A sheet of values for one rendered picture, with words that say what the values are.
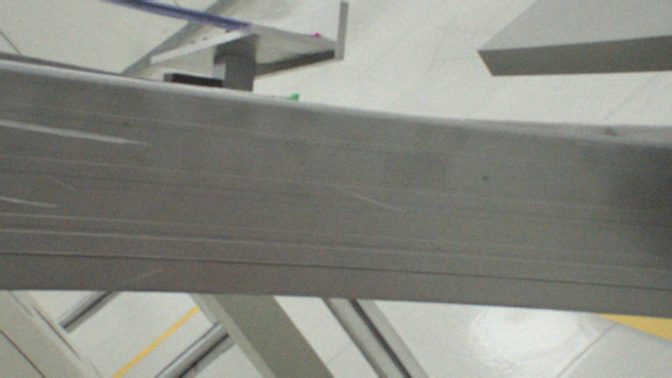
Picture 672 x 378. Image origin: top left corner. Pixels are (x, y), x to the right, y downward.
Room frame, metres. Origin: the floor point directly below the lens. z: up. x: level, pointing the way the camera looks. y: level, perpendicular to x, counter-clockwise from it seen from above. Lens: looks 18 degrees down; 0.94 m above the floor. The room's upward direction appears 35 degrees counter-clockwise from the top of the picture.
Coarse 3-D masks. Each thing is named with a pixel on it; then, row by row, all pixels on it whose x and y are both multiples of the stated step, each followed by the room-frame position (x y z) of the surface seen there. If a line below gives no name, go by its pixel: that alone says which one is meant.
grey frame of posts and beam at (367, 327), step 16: (336, 304) 1.01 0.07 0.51; (352, 304) 1.03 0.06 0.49; (368, 304) 1.02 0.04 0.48; (336, 320) 1.05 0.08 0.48; (352, 320) 1.02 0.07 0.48; (368, 320) 1.03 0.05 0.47; (384, 320) 1.02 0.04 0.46; (352, 336) 1.04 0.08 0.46; (368, 336) 1.02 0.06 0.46; (384, 336) 1.02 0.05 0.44; (368, 352) 1.02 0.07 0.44; (384, 352) 1.02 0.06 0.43; (400, 352) 1.02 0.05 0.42; (384, 368) 1.02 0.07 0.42; (400, 368) 1.03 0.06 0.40; (416, 368) 1.02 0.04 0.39
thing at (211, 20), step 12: (96, 0) 1.11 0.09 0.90; (108, 0) 1.11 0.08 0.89; (120, 0) 1.11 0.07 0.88; (132, 0) 1.12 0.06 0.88; (144, 0) 1.12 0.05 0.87; (156, 12) 1.12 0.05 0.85; (168, 12) 1.13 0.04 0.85; (180, 12) 1.13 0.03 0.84; (192, 12) 1.13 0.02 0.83; (204, 12) 1.14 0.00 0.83; (204, 24) 1.14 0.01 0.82; (216, 24) 1.14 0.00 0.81; (228, 24) 1.14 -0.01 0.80; (240, 24) 1.15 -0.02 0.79; (312, 36) 1.17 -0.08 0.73
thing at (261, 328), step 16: (208, 304) 1.20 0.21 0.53; (224, 304) 1.16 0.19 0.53; (240, 304) 1.17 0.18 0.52; (256, 304) 1.17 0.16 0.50; (272, 304) 1.18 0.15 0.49; (224, 320) 1.19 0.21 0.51; (240, 320) 1.16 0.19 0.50; (256, 320) 1.17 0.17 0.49; (272, 320) 1.18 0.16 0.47; (288, 320) 1.18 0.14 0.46; (240, 336) 1.17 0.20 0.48; (256, 336) 1.17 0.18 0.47; (272, 336) 1.17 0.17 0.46; (288, 336) 1.18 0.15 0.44; (256, 352) 1.16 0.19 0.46; (272, 352) 1.17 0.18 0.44; (288, 352) 1.17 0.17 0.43; (304, 352) 1.18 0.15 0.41; (256, 368) 1.21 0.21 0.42; (272, 368) 1.16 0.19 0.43; (288, 368) 1.17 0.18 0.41; (304, 368) 1.17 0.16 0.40; (320, 368) 1.18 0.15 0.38
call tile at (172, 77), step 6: (168, 72) 1.02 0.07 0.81; (174, 72) 1.00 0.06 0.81; (168, 78) 1.02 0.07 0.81; (174, 78) 1.00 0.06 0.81; (180, 78) 1.00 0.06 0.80; (186, 78) 1.00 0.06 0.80; (192, 78) 1.00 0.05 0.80; (198, 78) 1.01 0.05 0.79; (204, 78) 1.01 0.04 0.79; (210, 78) 1.01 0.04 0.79; (216, 78) 1.01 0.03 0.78; (192, 84) 1.00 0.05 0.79; (198, 84) 1.00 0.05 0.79; (204, 84) 1.01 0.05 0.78; (210, 84) 1.01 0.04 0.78; (216, 84) 1.01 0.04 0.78; (222, 84) 1.01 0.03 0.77
